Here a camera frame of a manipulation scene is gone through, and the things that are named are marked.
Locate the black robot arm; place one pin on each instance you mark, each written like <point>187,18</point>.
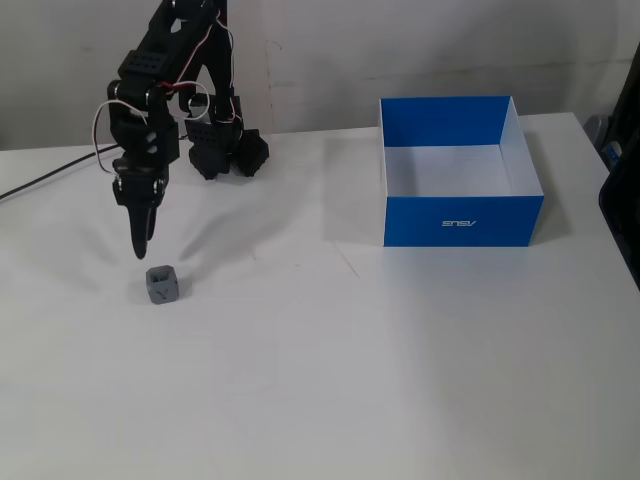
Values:
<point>220,145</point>

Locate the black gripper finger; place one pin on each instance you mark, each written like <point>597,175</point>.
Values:
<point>138,230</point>
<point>153,220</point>

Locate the blue and white cardboard box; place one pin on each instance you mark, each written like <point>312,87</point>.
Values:
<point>460,225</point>

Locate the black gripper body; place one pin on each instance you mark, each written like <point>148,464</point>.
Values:
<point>138,190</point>

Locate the gray and blue object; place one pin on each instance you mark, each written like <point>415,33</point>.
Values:
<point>600,130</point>

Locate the gray block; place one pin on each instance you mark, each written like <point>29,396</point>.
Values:
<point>162,290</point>

